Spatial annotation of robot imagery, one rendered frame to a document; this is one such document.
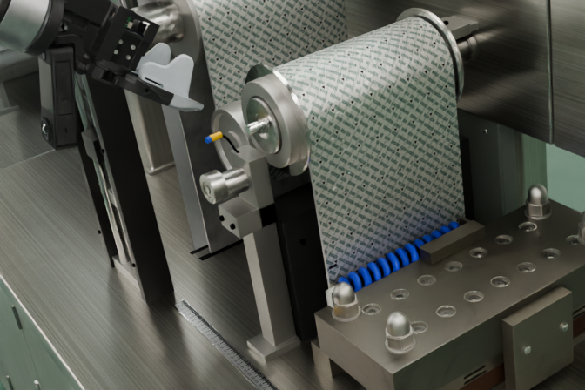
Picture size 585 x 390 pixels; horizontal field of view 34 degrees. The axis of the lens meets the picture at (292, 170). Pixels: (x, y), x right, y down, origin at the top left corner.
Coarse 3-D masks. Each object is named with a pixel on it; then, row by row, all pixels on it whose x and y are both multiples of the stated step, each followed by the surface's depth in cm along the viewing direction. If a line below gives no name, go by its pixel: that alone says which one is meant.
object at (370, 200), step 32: (416, 128) 124; (448, 128) 128; (352, 160) 120; (384, 160) 123; (416, 160) 126; (448, 160) 129; (320, 192) 119; (352, 192) 122; (384, 192) 125; (416, 192) 128; (448, 192) 131; (320, 224) 121; (352, 224) 124; (384, 224) 127; (416, 224) 130; (352, 256) 125; (384, 256) 129
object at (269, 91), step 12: (252, 84) 118; (264, 84) 116; (252, 96) 119; (264, 96) 116; (276, 96) 114; (276, 108) 114; (288, 108) 114; (288, 120) 114; (288, 132) 114; (288, 144) 115; (276, 156) 119; (288, 156) 116
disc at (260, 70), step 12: (252, 72) 120; (264, 72) 117; (276, 72) 115; (276, 84) 116; (288, 84) 114; (288, 96) 114; (300, 108) 113; (300, 120) 114; (300, 132) 115; (300, 144) 116; (300, 156) 117; (288, 168) 121; (300, 168) 118
